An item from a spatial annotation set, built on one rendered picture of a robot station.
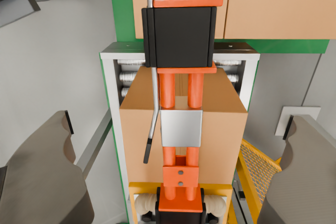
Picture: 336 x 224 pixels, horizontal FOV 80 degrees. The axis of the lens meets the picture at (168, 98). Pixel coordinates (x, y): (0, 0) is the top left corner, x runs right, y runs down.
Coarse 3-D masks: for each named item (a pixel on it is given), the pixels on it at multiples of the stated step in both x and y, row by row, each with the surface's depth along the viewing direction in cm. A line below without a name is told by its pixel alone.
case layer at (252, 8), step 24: (144, 0) 85; (240, 0) 83; (264, 0) 83; (288, 0) 82; (312, 0) 82; (216, 24) 88; (240, 24) 88; (264, 24) 87; (288, 24) 87; (312, 24) 86
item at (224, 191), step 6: (204, 186) 56; (210, 186) 56; (216, 186) 56; (222, 186) 56; (228, 186) 56; (204, 192) 56; (210, 192) 56; (216, 192) 56; (222, 192) 55; (228, 192) 55; (228, 198) 57; (228, 204) 58; (210, 216) 57; (222, 216) 60; (210, 222) 57; (216, 222) 57; (222, 222) 62
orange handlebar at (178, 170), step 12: (168, 84) 28; (192, 84) 27; (168, 96) 28; (192, 96) 28; (168, 156) 34; (180, 156) 37; (192, 156) 34; (168, 168) 35; (180, 168) 34; (192, 168) 34; (168, 180) 36; (180, 180) 36; (192, 180) 36; (168, 192) 38; (192, 192) 38
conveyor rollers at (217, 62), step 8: (120, 64) 99; (128, 64) 99; (136, 64) 99; (144, 64) 98; (216, 64) 96; (224, 64) 96; (232, 64) 96; (120, 72) 102; (128, 72) 102; (136, 72) 102; (120, 80) 103; (128, 80) 102; (232, 80) 99; (128, 88) 107
